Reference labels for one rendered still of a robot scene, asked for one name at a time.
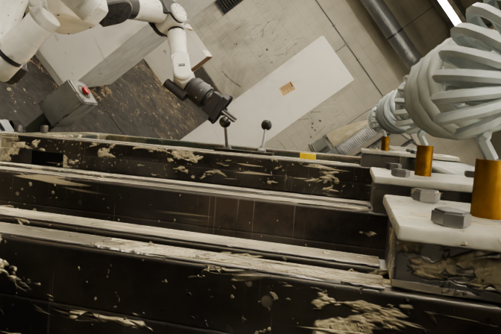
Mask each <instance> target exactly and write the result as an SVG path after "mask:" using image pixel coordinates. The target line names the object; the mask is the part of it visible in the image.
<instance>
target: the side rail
mask: <svg viewBox="0 0 501 334"><path fill-rule="evenodd" d="M107 140H112V141H120V142H135V143H144V144H152V145H167V146H176V147H184V148H200V149H208V150H214V148H223V146H224V145H225V144H216V143H208V142H192V141H183V140H175V139H159V138H151V137H141V136H125V135H117V134H107ZM229 146H231V149H239V150H247V151H257V150H258V149H259V148H258V147H250V146H241V145H229ZM264 149H265V150H266V152H271V153H274V156H281V157H296V158H300V153H310V154H316V159H317V160H328V161H336V162H341V163H353V164H359V165H361V157H358V156H349V155H340V154H325V153H315V152H307V151H291V150H283V149H274V148H264Z"/></svg>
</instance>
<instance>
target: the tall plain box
mask: <svg viewBox="0 0 501 334"><path fill-rule="evenodd" d="M173 1H175V2H176V3H177V4H179V5H180V6H181V7H182V8H183V9H184V10H185V11H186V21H185V22H184V25H186V24H187V23H188V22H190V20H192V19H194V18H195V17H196V16H197V15H198V14H199V13H201V12H202V11H203V10H205V9H206V8H207V7H209V6H210V5H211V4H212V3H213V2H214V1H216V0H173ZM167 39H168V37H161V36H159V35H157V34H156V33H155V32H154V30H153V29H152V27H151V26H150V25H149V24H148V22H142V21H136V20H132V19H127V20H126V21H125V22H123V23H121V24H117V25H111V26H107V27H102V26H101V25H100V24H99V23H98V24H97V25H96V26H95V27H94V28H90V29H88V30H85V31H81V32H79V33H76V34H59V33H56V32H54V33H53V34H52V35H51V36H50V37H49V38H48V39H47V40H46V41H45V42H44V43H43V44H42V45H41V46H40V47H39V48H38V50H37V52H36V54H35V55H36V56H37V58H38V59H39V61H40V62H41V64H43V66H44V67H45V69H46V70H47V71H48V73H49V74H50V75H51V76H52V77H53V79H54V80H55V82H56V83H57V85H58V86H60V85H61V84H63V83H64V82H65V81H66V80H71V81H80V82H84V83H85V84H86V86H87V87H94V86H103V85H108V84H112V83H113V82H114V81H116V80H117V79H118V78H120V77H121V76H122V75H123V74H124V73H125V72H127V71H128V70H129V69H131V68H132V67H133V66H135V65H136V64H137V63H138V62H139V61H140V60H142V59H143V58H144V57H146V56H147V55H148V54H150V53H151V52H152V51H153V50H154V49H155V48H157V47H158V46H159V45H161V44H162V43H163V42H165V41H166V40H167Z"/></svg>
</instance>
